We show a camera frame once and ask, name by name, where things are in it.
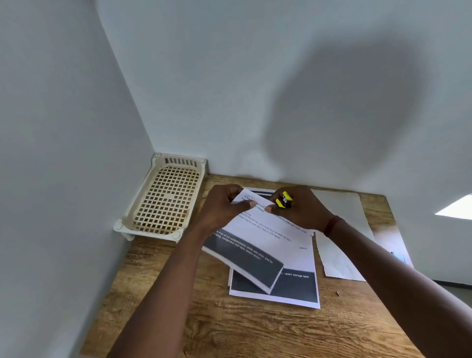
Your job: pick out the person's right hand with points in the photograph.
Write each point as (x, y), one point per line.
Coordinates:
(306, 212)

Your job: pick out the person's left hand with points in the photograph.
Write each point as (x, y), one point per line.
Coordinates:
(217, 210)

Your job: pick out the person's right thumb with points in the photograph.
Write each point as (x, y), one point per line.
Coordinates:
(273, 209)

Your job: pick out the person's left thumb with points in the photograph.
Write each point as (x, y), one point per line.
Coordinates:
(246, 204)

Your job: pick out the yellow black staple remover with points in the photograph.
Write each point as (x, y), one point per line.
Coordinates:
(284, 200)

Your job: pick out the stapled printed paper bundle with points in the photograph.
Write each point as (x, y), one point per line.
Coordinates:
(258, 243)

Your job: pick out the person's right forearm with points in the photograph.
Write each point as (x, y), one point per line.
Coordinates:
(398, 287)

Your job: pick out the person's left forearm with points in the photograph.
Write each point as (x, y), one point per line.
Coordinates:
(166, 295)

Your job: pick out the red wrist thread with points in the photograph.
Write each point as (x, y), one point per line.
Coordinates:
(332, 225)

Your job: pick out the printed paper sheet dark band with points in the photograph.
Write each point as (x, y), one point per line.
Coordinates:
(298, 286)

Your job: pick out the cream plastic lattice tray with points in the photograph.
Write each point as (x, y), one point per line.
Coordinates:
(166, 199)

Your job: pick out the blank white paper sheet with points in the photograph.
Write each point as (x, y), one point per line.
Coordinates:
(343, 258)

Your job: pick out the white sheet with blue print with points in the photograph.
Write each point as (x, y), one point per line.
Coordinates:
(394, 247)

